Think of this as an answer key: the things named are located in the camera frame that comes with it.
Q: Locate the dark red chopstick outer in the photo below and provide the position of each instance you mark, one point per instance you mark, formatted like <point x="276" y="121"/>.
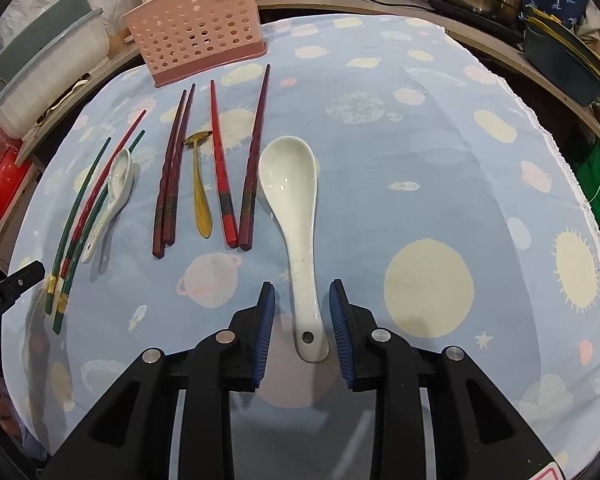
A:
<point x="157" y="241"/>

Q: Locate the dark teal container yellow trim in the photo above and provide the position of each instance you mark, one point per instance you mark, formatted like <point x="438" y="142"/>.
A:
<point x="561" y="57"/>

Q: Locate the dark red chopstick right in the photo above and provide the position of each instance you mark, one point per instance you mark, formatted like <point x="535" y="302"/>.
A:
<point x="249" y="192"/>

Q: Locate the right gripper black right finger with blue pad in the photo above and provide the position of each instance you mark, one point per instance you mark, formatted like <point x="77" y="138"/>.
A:
<point x="478" y="434"/>

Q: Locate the green chopstick left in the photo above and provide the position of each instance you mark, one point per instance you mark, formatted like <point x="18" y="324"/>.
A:
<point x="60" y="252"/>

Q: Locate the large white ceramic spoon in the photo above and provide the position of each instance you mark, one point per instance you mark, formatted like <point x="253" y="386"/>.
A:
<point x="288" y="178"/>

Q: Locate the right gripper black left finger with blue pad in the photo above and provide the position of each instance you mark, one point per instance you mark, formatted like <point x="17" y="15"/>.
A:
<point x="181" y="398"/>

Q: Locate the gold metal spoon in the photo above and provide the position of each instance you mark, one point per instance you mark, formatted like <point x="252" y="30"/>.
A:
<point x="201" y="206"/>

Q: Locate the black left gripper tip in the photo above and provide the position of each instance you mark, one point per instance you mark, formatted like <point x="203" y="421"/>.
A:
<point x="15" y="285"/>

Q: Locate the green chopstick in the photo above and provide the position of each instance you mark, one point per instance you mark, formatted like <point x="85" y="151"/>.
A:
<point x="60" y="252"/>
<point x="67" y="284"/>

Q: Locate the dark red chopstick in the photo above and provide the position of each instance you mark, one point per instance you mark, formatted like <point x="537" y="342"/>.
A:
<point x="249" y="192"/>
<point x="171" y="208"/>
<point x="157" y="241"/>

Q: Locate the bright red chopstick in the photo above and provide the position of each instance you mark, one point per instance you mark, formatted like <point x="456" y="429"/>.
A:
<point x="229" y="224"/>

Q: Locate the green chopstick right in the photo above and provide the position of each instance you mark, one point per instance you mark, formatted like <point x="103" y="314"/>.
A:
<point x="67" y="284"/>

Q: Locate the small white ceramic spoon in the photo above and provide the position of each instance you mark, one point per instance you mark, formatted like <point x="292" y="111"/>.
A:
<point x="108" y="205"/>

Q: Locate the red plastic bowl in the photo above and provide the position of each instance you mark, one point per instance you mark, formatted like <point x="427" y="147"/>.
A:
<point x="11" y="176"/>

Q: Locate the pink perforated utensil basket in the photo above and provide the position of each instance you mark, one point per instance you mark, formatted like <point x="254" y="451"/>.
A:
<point x="181" y="38"/>

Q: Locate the dark red chopstick inner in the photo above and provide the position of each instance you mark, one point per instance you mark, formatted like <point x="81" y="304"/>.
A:
<point x="171" y="208"/>

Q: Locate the blue space-print tablecloth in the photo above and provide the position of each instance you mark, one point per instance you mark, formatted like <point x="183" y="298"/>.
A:
<point x="443" y="206"/>

